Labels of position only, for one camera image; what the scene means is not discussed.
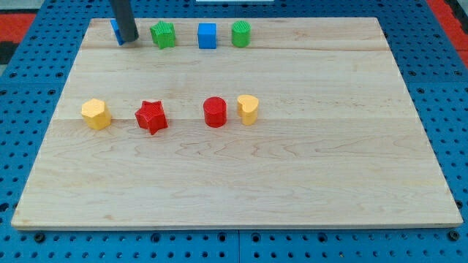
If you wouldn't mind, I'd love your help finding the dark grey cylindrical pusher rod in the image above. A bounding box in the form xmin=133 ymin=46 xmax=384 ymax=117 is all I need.
xmin=110 ymin=0 xmax=139 ymax=42

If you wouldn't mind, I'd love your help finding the green star block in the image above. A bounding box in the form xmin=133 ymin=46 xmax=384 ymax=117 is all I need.
xmin=150 ymin=20 xmax=176 ymax=49

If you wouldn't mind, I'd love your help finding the red star block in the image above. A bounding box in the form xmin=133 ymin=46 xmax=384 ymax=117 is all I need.
xmin=135 ymin=101 xmax=168 ymax=135

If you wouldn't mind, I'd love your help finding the blue block behind rod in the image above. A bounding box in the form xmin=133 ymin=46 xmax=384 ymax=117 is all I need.
xmin=110 ymin=19 xmax=125 ymax=46

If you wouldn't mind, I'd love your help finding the blue cube block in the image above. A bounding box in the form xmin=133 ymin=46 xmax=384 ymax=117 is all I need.
xmin=197 ymin=23 xmax=216 ymax=49

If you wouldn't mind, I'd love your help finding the yellow hexagon block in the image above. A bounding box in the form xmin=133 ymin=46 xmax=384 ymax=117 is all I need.
xmin=81 ymin=99 xmax=112 ymax=130

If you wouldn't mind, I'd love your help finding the green cylinder block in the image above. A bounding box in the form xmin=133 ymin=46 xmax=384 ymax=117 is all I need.
xmin=231 ymin=20 xmax=251 ymax=47

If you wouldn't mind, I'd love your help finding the red cylinder block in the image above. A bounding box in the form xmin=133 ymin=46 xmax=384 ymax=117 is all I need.
xmin=203 ymin=96 xmax=227 ymax=128

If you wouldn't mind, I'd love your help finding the yellow heart block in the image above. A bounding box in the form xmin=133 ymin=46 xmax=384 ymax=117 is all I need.
xmin=237 ymin=94 xmax=260 ymax=126

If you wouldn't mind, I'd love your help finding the light wooden board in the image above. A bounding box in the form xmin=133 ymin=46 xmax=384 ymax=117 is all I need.
xmin=12 ymin=18 xmax=463 ymax=231

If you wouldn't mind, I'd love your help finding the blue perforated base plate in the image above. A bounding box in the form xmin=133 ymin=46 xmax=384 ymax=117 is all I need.
xmin=1 ymin=1 xmax=467 ymax=262

